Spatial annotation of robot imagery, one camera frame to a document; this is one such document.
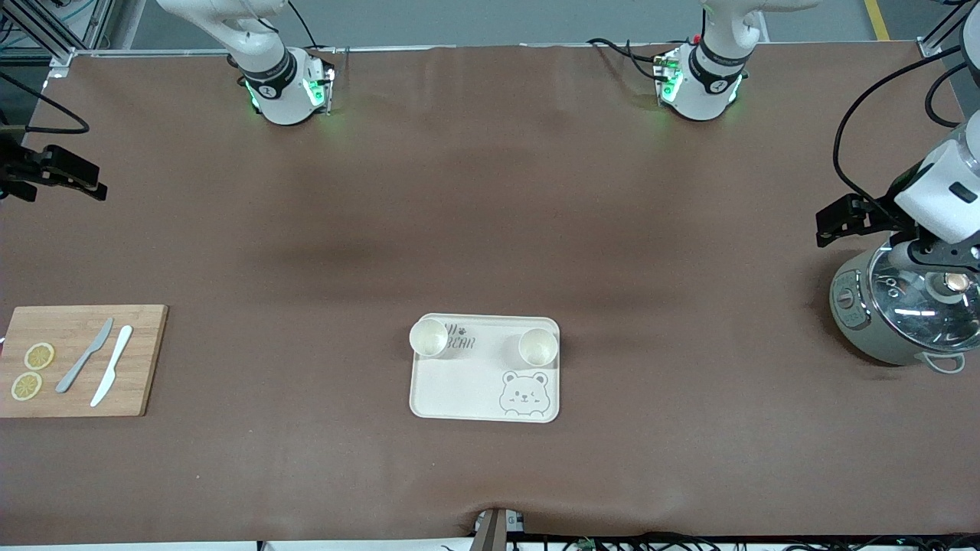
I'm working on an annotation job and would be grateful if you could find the white IKEA cup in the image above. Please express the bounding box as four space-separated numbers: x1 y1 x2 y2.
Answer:
409 318 449 358
518 328 558 367

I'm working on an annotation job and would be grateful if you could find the grey-green electric pot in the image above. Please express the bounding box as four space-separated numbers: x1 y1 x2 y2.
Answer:
829 249 980 374

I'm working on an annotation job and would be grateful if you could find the glass pot lid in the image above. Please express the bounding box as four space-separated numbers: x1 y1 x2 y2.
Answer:
869 245 980 339

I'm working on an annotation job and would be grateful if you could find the bamboo cutting board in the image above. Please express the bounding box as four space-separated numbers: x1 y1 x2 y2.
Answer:
0 305 168 419

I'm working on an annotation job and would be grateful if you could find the grey plastic knife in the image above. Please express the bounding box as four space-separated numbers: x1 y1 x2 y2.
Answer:
55 318 115 394

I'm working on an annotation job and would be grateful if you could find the white plastic knife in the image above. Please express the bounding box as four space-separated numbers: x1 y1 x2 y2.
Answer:
90 325 134 408

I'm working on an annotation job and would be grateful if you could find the brown table mat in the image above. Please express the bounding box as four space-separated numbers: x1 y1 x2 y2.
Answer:
0 42 980 546

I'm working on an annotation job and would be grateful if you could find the cream bear print tray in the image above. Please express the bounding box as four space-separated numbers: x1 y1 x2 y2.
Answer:
409 313 560 423

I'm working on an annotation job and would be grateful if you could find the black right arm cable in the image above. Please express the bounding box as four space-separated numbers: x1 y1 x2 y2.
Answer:
0 70 93 137

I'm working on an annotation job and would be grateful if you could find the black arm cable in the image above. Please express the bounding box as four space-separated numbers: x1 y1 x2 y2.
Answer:
833 44 980 227
0 70 93 137

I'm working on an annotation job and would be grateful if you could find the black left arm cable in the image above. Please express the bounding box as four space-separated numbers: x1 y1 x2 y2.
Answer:
833 44 980 227

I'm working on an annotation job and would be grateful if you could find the aluminium frame post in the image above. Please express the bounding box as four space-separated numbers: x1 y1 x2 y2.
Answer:
919 0 980 58
0 0 116 71

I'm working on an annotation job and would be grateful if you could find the black right base cable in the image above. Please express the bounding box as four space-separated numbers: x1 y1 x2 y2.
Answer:
287 0 322 54

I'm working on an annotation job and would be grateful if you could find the black base cable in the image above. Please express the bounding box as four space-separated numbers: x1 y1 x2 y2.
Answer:
287 0 322 54
586 37 668 81

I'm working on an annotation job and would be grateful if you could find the black left base cable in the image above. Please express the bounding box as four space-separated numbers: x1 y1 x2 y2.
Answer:
586 37 668 81

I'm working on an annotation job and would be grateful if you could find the grey camera stand post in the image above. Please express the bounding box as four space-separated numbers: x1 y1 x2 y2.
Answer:
471 507 528 551

